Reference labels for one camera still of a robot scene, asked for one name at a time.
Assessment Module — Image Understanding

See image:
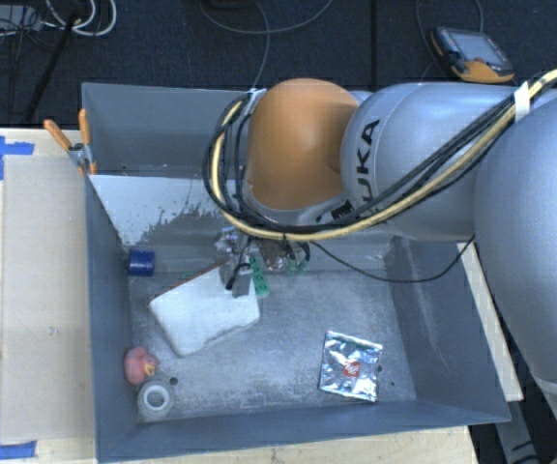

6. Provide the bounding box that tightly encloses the clear tape roll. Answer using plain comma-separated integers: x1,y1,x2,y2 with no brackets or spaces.
136,379,175,421

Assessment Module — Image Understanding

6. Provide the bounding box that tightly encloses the silver foil packet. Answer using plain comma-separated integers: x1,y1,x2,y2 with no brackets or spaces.
317,330,384,403

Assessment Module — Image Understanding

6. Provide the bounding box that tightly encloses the black cylinder on white bracket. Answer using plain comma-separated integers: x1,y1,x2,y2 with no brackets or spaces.
316,199,358,224

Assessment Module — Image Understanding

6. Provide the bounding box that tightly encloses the grey metal bin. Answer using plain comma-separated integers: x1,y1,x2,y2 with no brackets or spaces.
80,82,513,464

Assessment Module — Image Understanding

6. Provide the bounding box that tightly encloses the blue cylinder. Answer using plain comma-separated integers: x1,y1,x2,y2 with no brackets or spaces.
127,247,157,277

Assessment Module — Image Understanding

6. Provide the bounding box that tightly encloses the white foam block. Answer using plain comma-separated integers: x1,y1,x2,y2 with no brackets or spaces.
148,267,262,359

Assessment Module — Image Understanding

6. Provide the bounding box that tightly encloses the pale cardboard board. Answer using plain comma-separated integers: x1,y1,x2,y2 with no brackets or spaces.
0,155,98,445

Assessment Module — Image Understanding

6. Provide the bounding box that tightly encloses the pink toy bird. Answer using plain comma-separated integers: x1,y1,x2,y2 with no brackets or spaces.
123,346,160,387

